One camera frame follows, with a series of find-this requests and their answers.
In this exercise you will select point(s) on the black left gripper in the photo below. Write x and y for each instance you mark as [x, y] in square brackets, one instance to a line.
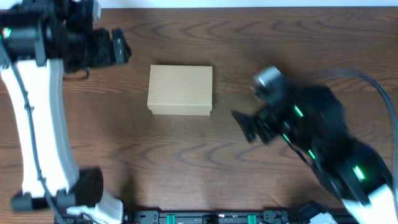
[109, 44]

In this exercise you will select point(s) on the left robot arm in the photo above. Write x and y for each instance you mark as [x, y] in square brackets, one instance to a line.
[41, 42]

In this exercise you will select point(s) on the brown cardboard box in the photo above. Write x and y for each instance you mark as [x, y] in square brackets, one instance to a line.
[180, 90]

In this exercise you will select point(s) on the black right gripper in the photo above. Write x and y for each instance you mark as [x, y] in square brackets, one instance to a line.
[262, 119]

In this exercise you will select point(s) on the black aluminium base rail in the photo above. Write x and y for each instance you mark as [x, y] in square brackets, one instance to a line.
[310, 212]

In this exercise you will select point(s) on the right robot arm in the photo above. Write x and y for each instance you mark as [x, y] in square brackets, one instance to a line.
[312, 122]

